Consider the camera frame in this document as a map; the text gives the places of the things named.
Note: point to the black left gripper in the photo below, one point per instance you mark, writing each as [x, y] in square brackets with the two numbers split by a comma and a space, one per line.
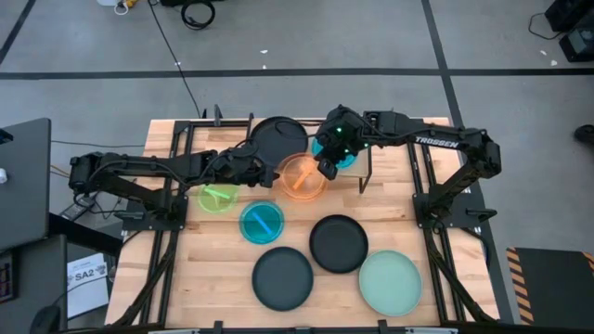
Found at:
[236, 168]

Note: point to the black aluminium table rig frame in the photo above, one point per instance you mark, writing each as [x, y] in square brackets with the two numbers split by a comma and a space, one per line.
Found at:
[162, 260]

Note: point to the person's shoe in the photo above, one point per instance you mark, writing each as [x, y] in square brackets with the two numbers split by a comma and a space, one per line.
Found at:
[585, 133]

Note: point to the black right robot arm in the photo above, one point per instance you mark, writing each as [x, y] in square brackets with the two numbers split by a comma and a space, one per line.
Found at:
[436, 141]

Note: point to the grey desk top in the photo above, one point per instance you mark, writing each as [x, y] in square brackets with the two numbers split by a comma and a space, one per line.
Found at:
[23, 185]

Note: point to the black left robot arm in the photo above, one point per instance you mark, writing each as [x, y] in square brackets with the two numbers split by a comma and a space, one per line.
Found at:
[139, 167]

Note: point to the orange transparent plate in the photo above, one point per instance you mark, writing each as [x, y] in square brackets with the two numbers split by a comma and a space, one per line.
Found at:
[301, 183]

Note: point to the white paper sheet SA2 print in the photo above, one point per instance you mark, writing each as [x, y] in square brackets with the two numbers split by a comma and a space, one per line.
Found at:
[88, 292]

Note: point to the mint green round plate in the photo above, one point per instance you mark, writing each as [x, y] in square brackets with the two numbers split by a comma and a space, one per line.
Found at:
[391, 283]

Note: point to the black power adapter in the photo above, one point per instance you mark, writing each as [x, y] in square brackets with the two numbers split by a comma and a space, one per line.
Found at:
[76, 210]

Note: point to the black round plate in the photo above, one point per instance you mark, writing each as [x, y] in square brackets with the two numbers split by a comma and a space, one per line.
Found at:
[280, 139]
[339, 243]
[282, 278]

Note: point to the black computer mouse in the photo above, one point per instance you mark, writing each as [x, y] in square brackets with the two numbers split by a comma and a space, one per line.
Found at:
[45, 321]

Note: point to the black equipment case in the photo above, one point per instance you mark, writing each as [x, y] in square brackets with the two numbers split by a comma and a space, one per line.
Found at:
[577, 42]

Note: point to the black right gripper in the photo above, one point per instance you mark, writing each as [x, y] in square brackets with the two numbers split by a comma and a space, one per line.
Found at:
[343, 134]

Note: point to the dark grey cabinet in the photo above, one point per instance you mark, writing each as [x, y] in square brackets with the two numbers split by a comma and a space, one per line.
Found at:
[42, 278]

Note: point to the black mat hazard stripes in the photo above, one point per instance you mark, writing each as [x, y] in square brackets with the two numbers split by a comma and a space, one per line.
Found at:
[552, 287]

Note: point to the green transparent plate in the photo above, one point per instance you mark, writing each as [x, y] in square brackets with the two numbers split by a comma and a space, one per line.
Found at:
[218, 198]

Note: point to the teal transparent plate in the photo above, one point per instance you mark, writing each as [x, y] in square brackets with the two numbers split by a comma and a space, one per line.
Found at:
[347, 160]
[261, 222]

